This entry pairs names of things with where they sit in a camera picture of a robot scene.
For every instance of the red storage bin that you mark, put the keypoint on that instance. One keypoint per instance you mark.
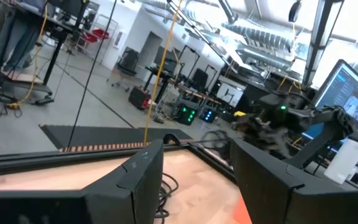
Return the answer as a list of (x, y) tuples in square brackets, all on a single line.
[(89, 37), (100, 32)]

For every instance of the black support pillar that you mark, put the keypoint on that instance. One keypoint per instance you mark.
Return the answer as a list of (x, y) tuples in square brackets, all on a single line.
[(319, 40)]

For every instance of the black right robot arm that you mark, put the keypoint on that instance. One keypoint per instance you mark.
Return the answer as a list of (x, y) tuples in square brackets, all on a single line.
[(322, 137)]

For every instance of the computer with blue lights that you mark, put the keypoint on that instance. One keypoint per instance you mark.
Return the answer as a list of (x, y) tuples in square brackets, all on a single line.
[(208, 115)]

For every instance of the orange flat pad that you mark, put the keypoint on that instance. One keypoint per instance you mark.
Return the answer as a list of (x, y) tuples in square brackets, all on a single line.
[(242, 214)]

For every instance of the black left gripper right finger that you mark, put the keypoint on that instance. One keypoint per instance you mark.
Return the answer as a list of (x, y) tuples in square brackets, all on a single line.
[(266, 186)]

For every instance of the wooden floor board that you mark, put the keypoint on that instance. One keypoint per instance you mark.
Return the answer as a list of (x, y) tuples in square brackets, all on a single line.
[(20, 76)]

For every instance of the black standing desk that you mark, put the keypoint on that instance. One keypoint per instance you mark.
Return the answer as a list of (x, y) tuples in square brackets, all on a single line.
[(54, 53)]

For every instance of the black power strip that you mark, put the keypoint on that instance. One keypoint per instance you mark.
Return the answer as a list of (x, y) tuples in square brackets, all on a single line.
[(44, 100)]

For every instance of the black hanging lamp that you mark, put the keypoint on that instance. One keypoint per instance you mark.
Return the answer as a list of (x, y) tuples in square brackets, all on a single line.
[(295, 11)]

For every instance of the black computer monitor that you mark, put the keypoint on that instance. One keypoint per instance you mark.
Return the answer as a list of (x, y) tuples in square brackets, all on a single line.
[(346, 93)]

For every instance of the black striped floor mat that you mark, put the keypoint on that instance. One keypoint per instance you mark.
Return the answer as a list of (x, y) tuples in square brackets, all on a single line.
[(104, 135)]

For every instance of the white cylindrical container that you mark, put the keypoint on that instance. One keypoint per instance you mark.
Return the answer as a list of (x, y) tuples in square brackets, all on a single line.
[(343, 161)]

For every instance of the white lit screen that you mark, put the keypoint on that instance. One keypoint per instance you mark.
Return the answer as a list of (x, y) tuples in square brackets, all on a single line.
[(229, 94)]

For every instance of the black office chair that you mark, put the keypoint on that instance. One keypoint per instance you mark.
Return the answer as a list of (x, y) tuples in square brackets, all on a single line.
[(127, 63)]

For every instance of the black case with red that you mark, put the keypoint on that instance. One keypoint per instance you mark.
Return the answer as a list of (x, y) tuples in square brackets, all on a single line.
[(139, 98)]

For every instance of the computer with green lights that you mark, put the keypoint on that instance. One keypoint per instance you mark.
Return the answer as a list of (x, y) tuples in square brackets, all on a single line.
[(186, 114)]

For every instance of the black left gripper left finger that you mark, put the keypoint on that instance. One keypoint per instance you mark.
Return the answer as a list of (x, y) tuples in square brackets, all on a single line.
[(141, 174)]

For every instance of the black aluminium table frame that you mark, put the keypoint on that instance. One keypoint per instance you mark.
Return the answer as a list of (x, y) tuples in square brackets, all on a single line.
[(26, 163)]

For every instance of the long wooden workbench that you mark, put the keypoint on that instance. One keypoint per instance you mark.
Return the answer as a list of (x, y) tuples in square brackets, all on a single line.
[(194, 93)]

